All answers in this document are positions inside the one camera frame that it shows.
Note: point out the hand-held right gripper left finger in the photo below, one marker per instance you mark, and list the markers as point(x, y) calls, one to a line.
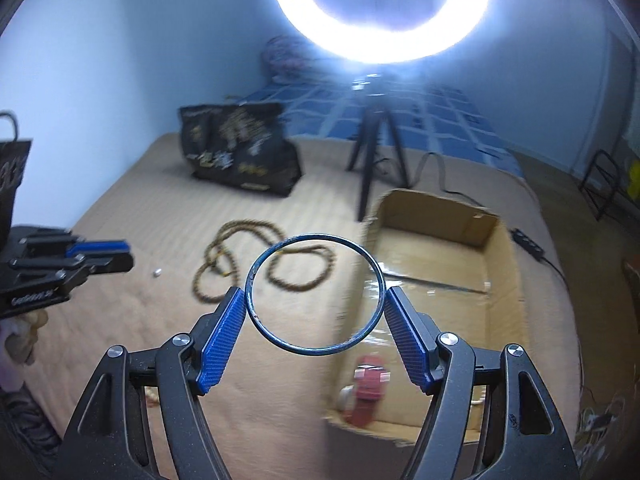
point(220, 340)

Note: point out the black metal rack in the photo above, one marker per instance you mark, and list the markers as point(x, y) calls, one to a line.
point(602, 182)

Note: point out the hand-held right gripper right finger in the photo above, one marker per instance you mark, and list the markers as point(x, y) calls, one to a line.
point(407, 340)

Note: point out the tan bed cover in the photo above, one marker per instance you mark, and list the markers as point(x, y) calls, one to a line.
point(165, 220)

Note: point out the dark patterned cloth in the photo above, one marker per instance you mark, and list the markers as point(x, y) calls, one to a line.
point(22, 425)

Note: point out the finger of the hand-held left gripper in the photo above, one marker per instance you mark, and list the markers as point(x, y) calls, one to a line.
point(110, 262)
point(97, 247)

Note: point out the blue bangle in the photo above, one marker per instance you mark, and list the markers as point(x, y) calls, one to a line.
point(310, 352)

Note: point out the person's left hand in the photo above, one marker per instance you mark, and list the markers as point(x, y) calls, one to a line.
point(25, 332)

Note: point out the cardboard box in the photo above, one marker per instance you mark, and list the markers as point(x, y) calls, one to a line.
point(430, 260)

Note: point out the black tripod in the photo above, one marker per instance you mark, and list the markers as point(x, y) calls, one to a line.
point(367, 160)

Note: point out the black paper bag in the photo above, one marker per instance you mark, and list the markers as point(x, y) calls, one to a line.
point(12, 185)

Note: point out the black printed bag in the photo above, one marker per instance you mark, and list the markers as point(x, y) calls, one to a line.
point(240, 150)

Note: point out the blue checkered blanket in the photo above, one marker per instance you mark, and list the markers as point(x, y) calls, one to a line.
point(325, 110)

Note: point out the red watch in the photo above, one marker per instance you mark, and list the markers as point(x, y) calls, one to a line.
point(369, 385)

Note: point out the black power strip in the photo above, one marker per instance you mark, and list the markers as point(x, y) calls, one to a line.
point(528, 245)

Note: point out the small white trinket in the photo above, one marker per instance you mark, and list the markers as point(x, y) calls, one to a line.
point(345, 397)

